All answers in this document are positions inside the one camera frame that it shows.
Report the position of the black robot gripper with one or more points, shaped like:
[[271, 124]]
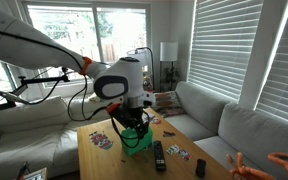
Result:
[[130, 118]]

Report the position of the green treasure chest box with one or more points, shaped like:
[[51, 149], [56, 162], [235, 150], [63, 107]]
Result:
[[131, 144]]

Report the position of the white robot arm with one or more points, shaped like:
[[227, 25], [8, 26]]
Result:
[[24, 46]]

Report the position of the small black sticker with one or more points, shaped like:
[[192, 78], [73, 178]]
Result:
[[168, 134]]

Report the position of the patterned throw pillow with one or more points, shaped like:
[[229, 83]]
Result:
[[167, 104]]

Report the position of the long black remote control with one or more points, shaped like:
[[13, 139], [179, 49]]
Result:
[[159, 156]]

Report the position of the dark houseplant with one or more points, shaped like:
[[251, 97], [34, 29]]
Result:
[[169, 77]]

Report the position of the small card sticker pair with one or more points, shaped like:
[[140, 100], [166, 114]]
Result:
[[174, 149]]

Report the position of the white floor lamp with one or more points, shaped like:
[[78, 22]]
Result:
[[169, 52]]

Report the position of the small black remote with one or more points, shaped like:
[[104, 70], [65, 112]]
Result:
[[200, 169]]

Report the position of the grey sectional sofa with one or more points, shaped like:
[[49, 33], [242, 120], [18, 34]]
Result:
[[222, 128]]

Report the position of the white couch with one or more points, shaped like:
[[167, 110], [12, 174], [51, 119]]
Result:
[[45, 135]]

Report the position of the white window blinds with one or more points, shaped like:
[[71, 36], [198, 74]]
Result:
[[239, 50]]

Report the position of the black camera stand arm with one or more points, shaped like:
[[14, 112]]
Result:
[[14, 96]]

